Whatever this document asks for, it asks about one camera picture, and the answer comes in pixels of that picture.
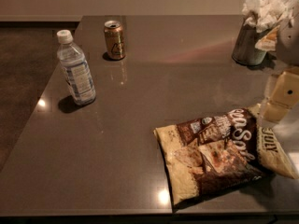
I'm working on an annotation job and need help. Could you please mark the gold soda can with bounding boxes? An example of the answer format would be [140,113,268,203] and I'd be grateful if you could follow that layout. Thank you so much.
[104,20,126,60]

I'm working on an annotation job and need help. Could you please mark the grey metal napkin cup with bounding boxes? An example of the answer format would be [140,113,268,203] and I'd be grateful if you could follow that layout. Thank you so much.
[232,23,268,66]

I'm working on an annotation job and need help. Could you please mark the brown chip bag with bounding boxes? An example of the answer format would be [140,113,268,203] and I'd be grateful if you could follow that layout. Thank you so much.
[154,105,298,205]

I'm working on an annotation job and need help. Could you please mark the clear plastic water bottle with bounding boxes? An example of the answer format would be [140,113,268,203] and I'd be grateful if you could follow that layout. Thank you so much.
[57,30,96,105]

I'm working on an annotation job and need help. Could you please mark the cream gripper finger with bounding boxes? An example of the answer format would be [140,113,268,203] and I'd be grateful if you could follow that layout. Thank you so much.
[262,66,299,122]

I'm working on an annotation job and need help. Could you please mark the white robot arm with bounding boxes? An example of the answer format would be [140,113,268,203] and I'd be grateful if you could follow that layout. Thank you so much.
[260,15,299,123]

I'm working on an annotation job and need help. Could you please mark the white crumpled paper napkins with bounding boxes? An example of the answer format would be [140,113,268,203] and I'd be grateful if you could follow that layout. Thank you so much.
[242,0,299,33]

